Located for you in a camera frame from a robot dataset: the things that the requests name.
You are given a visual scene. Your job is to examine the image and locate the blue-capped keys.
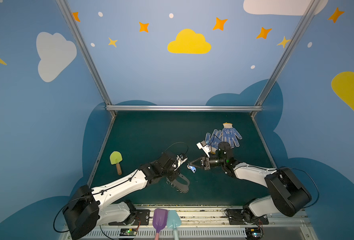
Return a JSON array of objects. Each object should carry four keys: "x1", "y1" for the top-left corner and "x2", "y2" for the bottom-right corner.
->
[{"x1": 187, "y1": 164, "x2": 196, "y2": 173}]

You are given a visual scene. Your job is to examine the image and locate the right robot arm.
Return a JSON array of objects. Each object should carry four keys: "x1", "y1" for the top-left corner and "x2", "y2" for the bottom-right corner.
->
[{"x1": 187, "y1": 142, "x2": 312, "y2": 224}]

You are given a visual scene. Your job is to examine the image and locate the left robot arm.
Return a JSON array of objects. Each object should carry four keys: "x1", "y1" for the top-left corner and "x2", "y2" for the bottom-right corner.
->
[{"x1": 62, "y1": 153, "x2": 188, "y2": 240}]

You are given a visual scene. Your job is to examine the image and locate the left blue dotted glove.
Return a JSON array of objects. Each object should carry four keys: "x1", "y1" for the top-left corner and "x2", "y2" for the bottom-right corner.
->
[{"x1": 205, "y1": 129, "x2": 222, "y2": 153}]

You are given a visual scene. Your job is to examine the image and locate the blue dotted glove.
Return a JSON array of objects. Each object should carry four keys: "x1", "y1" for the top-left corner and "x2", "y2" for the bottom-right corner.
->
[
  {"x1": 205, "y1": 129, "x2": 222, "y2": 153},
  {"x1": 222, "y1": 123, "x2": 242, "y2": 148}
]

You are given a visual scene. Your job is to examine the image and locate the right blue dotted glove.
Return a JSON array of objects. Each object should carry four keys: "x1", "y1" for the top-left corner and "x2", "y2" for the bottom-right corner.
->
[{"x1": 222, "y1": 123, "x2": 242, "y2": 148}]

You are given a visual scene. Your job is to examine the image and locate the purple toy shovel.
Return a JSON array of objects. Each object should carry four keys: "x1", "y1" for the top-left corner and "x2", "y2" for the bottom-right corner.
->
[{"x1": 153, "y1": 209, "x2": 168, "y2": 240}]

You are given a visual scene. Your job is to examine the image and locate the teal toy shovel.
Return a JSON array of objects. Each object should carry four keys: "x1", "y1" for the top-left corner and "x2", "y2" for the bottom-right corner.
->
[{"x1": 167, "y1": 210, "x2": 181, "y2": 240}]

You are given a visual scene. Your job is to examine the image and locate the left controller board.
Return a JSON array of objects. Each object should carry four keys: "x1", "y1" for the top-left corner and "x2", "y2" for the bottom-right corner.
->
[{"x1": 120, "y1": 229, "x2": 137, "y2": 237}]

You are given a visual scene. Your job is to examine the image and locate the controller board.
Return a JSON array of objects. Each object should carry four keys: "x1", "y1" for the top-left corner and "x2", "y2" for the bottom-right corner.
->
[
  {"x1": 120, "y1": 229, "x2": 137, "y2": 237},
  {"x1": 245, "y1": 228, "x2": 263, "y2": 240}
]

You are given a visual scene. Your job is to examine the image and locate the right controller board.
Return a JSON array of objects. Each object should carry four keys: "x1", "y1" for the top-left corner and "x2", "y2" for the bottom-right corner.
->
[{"x1": 245, "y1": 228, "x2": 263, "y2": 240}]

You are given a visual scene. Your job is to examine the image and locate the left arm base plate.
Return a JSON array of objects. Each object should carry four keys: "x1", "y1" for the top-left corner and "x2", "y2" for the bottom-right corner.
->
[{"x1": 108, "y1": 210, "x2": 151, "y2": 226}]

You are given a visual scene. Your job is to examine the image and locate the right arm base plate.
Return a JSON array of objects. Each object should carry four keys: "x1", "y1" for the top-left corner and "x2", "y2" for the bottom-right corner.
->
[{"x1": 224, "y1": 209, "x2": 269, "y2": 225}]

